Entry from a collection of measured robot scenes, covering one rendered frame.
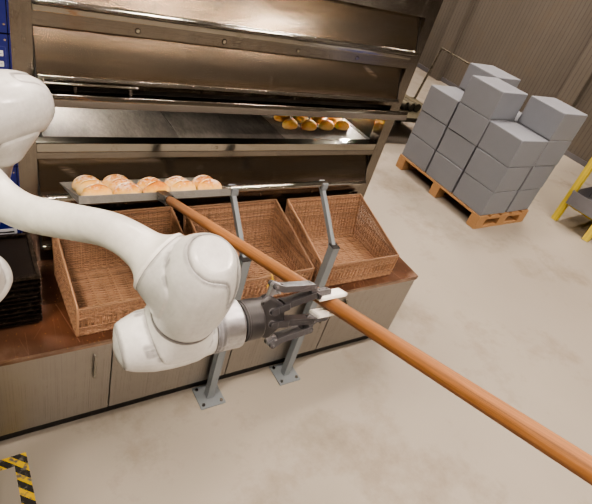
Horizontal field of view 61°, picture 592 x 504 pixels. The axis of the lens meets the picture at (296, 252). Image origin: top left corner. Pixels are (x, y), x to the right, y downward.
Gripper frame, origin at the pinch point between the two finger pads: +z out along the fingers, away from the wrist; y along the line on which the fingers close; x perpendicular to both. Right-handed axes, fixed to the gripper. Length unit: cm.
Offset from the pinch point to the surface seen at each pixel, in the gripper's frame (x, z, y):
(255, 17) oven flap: -130, 51, -66
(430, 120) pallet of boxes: -309, 370, -17
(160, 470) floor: -109, 3, 130
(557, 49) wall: -418, 763, -131
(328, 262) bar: -105, 85, 39
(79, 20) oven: -134, -17, -56
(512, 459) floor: -46, 188, 152
